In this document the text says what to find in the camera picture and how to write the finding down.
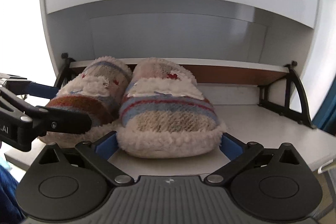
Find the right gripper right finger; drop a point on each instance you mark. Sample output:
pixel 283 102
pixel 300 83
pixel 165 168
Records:
pixel 270 184

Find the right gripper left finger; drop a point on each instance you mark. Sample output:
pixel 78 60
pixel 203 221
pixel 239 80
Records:
pixel 63 184

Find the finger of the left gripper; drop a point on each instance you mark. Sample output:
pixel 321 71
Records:
pixel 41 91
pixel 63 121

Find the striped knit slipper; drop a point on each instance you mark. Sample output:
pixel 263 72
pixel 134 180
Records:
pixel 164 115
pixel 98 92

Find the person blue jeans leg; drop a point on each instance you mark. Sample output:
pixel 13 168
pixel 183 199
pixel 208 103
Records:
pixel 9 209

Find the white shoe cabinet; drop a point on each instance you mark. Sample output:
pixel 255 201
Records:
pixel 230 46

